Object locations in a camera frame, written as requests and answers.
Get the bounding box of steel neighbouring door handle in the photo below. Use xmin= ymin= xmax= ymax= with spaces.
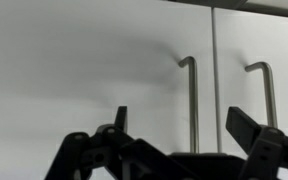
xmin=244 ymin=61 xmax=278 ymax=128

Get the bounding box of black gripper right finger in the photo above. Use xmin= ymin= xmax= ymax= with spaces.
xmin=226 ymin=107 xmax=288 ymax=180

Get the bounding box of steel cabinet door handle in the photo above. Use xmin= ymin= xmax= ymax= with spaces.
xmin=178 ymin=56 xmax=199 ymax=153

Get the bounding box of white neighbouring cabinet door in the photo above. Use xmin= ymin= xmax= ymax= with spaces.
xmin=213 ymin=7 xmax=288 ymax=180

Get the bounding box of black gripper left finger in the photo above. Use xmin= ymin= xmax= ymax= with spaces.
xmin=45 ymin=106 xmax=198 ymax=180

